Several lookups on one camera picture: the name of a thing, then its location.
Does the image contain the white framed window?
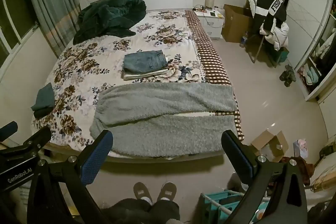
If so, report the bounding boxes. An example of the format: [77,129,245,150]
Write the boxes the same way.
[0,0,40,67]

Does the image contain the folded dark teal cloth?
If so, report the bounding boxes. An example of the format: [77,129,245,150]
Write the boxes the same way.
[31,83,55,119]

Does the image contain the bed with floral sheet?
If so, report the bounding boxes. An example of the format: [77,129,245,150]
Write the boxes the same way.
[31,10,243,164]

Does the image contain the reddish brown cloth pile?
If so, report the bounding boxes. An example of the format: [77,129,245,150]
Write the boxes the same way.
[282,156,314,186]

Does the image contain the wooden chair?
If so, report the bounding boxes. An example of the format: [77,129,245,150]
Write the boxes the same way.
[244,0,289,67]

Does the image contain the pink printed box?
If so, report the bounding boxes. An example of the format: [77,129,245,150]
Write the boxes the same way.
[293,139,307,157]

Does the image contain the green storage box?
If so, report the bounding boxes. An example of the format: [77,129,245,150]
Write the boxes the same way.
[274,47,289,64]

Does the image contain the brown slipper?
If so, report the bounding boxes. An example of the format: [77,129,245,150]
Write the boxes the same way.
[157,182,177,201]
[133,182,153,205]

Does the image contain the small open cardboard box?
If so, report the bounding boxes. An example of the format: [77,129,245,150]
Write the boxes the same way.
[251,130,289,163]

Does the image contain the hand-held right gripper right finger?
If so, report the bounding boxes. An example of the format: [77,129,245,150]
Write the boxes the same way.
[221,130,308,224]

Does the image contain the large brown cardboard box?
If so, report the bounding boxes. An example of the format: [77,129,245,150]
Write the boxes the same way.
[221,4,254,43]

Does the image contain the white wardrobe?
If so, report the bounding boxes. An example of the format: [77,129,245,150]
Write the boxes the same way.
[278,0,336,109]

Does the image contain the brown checked blanket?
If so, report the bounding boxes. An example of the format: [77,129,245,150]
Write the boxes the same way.
[184,10,243,140]

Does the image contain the dark green blanket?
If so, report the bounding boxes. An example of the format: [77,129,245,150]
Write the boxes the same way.
[73,0,147,45]

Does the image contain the person's dark fleece pants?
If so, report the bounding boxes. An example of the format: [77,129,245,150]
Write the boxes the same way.
[101,199,180,224]

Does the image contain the grey furry slippers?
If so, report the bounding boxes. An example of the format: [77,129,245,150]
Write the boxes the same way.
[279,64,297,86]

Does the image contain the grey fluffy pants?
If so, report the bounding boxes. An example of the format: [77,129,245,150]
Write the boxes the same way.
[89,81,238,157]

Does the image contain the brown left slipper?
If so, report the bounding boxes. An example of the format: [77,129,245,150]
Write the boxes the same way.
[133,182,153,205]

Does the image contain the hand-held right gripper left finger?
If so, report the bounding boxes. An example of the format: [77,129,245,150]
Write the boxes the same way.
[26,130,114,224]

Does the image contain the light teal garment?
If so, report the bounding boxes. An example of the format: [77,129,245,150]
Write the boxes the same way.
[306,68,319,84]

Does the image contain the grey green curtain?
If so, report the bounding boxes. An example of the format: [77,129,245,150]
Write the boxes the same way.
[25,0,80,58]

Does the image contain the black and white jacket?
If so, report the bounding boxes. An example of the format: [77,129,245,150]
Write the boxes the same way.
[259,0,287,35]

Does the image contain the folded blue jeans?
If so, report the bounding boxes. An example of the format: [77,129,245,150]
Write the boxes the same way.
[123,50,168,73]

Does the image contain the teal storage rack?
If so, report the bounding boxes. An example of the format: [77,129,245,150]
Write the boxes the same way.
[198,190,271,224]

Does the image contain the brown right slipper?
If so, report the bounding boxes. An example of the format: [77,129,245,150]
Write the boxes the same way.
[157,182,177,201]

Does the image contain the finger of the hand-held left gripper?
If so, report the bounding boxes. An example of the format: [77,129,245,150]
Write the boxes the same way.
[5,126,52,156]
[0,121,18,142]

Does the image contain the folded cream pants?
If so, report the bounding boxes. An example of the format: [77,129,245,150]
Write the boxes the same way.
[123,69,172,81]

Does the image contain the white nightstand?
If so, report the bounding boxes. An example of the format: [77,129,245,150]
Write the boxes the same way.
[193,7,225,40]

